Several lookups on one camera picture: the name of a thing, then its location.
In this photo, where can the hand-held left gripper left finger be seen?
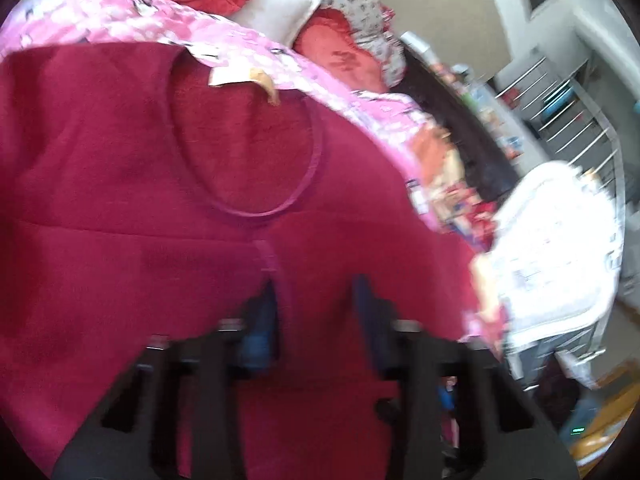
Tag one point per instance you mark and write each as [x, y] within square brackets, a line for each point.
[260, 327]

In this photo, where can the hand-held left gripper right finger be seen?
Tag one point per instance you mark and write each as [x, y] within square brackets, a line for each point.
[371, 322]

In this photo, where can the maroon knit top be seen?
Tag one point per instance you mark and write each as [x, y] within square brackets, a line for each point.
[125, 185]

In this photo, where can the colourful cartoon print cloth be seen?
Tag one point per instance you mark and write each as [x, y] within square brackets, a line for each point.
[445, 170]

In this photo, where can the white cloth bundle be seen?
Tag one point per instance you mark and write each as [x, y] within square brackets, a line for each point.
[550, 240]

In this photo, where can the dark wooden dresser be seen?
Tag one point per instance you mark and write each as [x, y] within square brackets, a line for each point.
[465, 135]

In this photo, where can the cluster of small colourful items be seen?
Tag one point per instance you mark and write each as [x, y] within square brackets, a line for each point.
[492, 110]

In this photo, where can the light wooden furniture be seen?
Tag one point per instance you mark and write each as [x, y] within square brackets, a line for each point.
[607, 410]

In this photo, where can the white pillow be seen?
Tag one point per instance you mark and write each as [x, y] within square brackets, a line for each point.
[275, 5]

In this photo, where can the pink printed blanket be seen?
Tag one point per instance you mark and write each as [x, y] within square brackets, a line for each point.
[100, 20]

